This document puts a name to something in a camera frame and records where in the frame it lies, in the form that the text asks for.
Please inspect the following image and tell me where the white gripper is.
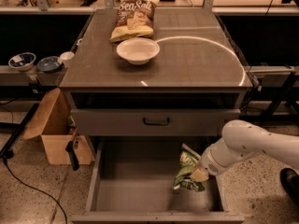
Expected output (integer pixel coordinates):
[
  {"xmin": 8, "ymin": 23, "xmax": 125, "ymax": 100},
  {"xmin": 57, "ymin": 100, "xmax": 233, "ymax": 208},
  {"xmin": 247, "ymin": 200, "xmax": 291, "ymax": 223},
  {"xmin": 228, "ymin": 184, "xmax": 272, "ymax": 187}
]
[{"xmin": 191, "ymin": 142, "xmax": 233, "ymax": 182}]

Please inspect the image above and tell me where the green jalapeno chip bag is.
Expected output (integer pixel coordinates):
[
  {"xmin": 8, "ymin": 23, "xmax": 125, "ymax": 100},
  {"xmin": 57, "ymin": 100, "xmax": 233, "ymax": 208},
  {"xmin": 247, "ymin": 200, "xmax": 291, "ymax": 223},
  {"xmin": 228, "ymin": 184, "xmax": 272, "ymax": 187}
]
[{"xmin": 173, "ymin": 144, "xmax": 205, "ymax": 192}]

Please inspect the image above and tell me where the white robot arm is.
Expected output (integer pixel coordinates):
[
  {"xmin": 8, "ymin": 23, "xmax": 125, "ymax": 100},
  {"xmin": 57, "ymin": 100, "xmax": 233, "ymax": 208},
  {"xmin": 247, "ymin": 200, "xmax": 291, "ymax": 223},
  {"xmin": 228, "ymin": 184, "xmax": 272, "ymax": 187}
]
[{"xmin": 191, "ymin": 119, "xmax": 299, "ymax": 182}]

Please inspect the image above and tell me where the open grey lower drawer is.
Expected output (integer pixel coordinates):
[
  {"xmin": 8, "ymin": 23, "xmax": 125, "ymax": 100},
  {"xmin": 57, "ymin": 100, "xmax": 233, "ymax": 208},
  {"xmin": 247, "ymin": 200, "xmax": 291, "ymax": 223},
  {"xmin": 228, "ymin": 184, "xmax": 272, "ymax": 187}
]
[{"xmin": 72, "ymin": 137, "xmax": 244, "ymax": 224}]

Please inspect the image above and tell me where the grey drawer cabinet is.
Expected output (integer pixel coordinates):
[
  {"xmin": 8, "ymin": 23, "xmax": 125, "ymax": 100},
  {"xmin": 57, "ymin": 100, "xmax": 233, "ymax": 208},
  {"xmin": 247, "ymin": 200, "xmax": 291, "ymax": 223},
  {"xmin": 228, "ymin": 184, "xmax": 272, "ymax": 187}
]
[{"xmin": 58, "ymin": 7, "xmax": 254, "ymax": 156}]

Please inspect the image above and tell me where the black bag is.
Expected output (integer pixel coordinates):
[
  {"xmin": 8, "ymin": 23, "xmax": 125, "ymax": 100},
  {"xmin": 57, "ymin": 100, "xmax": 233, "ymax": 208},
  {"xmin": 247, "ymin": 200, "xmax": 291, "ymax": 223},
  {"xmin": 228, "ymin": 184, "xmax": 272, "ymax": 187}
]
[{"xmin": 280, "ymin": 168, "xmax": 299, "ymax": 206}]

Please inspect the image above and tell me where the grey upper drawer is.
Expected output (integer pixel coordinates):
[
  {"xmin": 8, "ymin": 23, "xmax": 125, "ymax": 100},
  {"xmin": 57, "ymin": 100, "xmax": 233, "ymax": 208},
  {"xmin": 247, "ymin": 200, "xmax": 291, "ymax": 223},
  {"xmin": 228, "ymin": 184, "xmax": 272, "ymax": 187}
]
[{"xmin": 71, "ymin": 109, "xmax": 240, "ymax": 136}]

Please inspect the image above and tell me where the brown sea salt chip bag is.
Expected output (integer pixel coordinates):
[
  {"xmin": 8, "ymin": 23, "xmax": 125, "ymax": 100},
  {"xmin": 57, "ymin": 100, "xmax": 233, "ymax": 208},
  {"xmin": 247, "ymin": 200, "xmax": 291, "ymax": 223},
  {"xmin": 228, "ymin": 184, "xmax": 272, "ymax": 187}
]
[{"xmin": 109, "ymin": 0, "xmax": 159, "ymax": 43}]

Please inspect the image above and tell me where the cardboard box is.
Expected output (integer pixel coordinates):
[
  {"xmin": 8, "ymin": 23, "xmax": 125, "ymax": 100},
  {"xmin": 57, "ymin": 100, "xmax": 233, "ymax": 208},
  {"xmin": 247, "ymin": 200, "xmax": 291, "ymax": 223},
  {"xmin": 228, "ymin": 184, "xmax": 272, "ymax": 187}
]
[{"xmin": 21, "ymin": 87, "xmax": 93, "ymax": 166}]

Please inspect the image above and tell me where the small white cup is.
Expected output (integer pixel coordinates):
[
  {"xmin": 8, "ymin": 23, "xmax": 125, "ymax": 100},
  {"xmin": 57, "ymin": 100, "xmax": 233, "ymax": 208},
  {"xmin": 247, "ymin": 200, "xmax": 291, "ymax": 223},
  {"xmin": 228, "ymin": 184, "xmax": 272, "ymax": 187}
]
[{"xmin": 60, "ymin": 51, "xmax": 75, "ymax": 67}]

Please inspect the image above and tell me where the dark blue bowl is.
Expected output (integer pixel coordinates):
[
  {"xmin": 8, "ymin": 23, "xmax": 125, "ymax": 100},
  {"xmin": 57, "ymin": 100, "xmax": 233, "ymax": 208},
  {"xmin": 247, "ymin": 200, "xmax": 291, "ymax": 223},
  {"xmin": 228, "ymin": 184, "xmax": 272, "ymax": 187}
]
[{"xmin": 36, "ymin": 56, "xmax": 62, "ymax": 73}]

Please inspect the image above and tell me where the blue and white bowl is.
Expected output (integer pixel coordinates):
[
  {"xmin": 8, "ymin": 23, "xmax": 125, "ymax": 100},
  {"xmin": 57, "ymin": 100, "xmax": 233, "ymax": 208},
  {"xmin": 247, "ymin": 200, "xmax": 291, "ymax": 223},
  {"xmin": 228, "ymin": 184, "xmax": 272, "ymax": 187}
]
[{"xmin": 8, "ymin": 52, "xmax": 36, "ymax": 71}]

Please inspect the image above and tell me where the black drawer handle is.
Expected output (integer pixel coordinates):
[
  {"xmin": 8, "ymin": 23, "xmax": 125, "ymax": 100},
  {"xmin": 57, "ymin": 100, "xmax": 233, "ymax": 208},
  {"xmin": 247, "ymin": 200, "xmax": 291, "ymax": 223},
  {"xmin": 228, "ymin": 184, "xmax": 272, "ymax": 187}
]
[{"xmin": 142, "ymin": 118, "xmax": 170, "ymax": 126}]

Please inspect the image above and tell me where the black handled tool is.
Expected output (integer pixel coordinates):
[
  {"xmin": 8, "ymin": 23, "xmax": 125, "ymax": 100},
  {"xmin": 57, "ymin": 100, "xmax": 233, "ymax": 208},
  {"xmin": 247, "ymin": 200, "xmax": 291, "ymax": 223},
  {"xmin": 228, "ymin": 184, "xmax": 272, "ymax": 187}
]
[{"xmin": 65, "ymin": 128, "xmax": 79, "ymax": 171}]

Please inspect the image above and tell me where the black floor cable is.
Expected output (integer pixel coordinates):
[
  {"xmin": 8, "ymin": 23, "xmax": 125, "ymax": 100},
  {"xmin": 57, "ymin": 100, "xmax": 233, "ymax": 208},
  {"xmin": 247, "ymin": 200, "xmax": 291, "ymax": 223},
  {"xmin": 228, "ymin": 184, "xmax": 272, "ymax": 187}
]
[{"xmin": 2, "ymin": 156, "xmax": 69, "ymax": 224}]

